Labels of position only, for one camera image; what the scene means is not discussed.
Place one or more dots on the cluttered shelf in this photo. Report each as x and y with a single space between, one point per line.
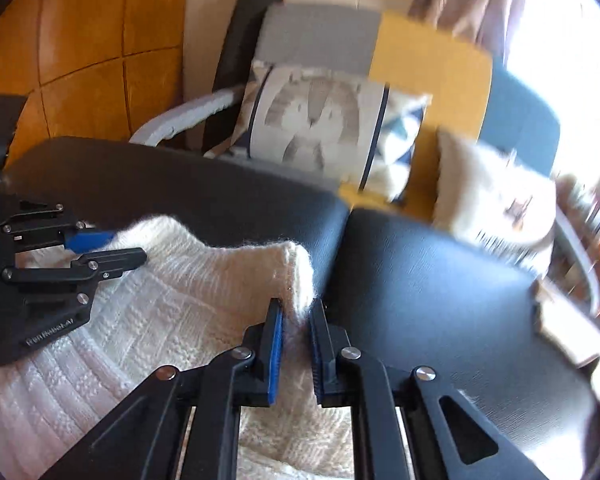
595 210

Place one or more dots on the grey yellow blue headboard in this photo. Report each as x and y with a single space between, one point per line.
430 70

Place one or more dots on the cream knitted sweater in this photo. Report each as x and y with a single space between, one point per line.
155 300

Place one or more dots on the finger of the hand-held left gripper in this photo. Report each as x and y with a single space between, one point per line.
92 240
115 260

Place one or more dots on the window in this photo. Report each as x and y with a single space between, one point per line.
570 60

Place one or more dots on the beige cloth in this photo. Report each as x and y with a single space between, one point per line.
565 335

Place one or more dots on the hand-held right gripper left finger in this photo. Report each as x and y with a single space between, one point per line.
277 355

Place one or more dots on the wooden wardrobe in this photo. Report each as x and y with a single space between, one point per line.
80 35

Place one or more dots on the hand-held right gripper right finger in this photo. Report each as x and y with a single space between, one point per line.
314 355

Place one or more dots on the grey padded armrest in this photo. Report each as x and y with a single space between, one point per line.
580 265
180 115

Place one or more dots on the tiger print cushion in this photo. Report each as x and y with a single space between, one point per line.
310 120

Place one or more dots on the patterned curtain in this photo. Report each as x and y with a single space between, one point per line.
470 0

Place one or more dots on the cream embroidered cushion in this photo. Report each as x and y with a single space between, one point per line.
480 190

